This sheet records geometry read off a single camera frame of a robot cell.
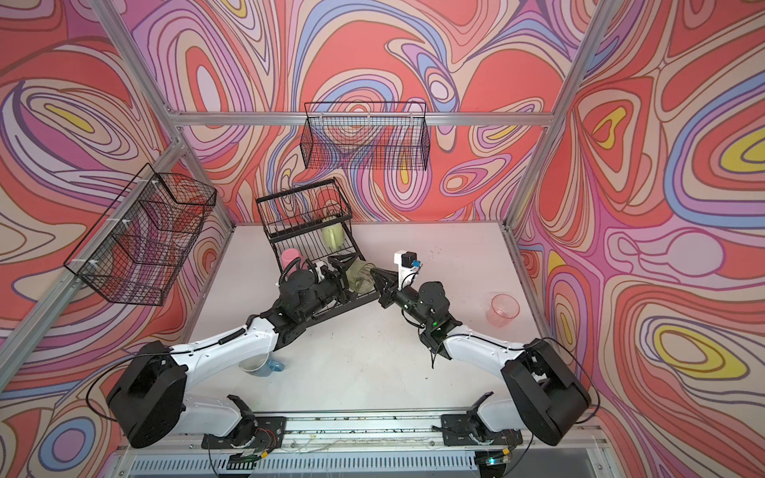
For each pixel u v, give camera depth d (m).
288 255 0.94
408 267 0.67
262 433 0.73
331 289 0.70
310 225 1.20
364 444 0.73
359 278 0.72
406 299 0.69
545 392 0.43
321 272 0.72
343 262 0.70
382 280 0.75
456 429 0.73
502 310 0.93
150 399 0.41
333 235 1.04
